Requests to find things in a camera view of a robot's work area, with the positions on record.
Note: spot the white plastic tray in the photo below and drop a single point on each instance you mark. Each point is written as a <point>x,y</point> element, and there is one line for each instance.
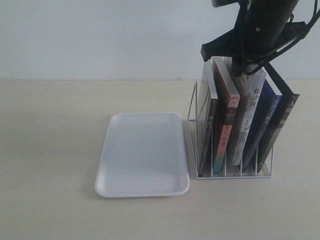
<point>143,155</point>

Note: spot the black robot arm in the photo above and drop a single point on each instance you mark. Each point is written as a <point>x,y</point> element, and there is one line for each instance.
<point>262,27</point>

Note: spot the dark blue moon book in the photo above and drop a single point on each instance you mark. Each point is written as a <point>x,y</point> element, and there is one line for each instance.
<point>268,101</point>

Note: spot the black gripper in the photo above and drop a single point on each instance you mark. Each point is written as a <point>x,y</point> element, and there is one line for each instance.
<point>226,46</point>

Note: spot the dark grey cover book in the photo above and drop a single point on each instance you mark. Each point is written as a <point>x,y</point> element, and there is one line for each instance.
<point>207,103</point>

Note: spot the red teal spine book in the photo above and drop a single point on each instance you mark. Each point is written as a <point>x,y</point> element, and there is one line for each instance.
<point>228,101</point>

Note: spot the black spine book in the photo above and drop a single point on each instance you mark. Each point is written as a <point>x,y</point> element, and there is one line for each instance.
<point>279,117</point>

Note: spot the grey white spine book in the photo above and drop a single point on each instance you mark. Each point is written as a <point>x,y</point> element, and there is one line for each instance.
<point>249,88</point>

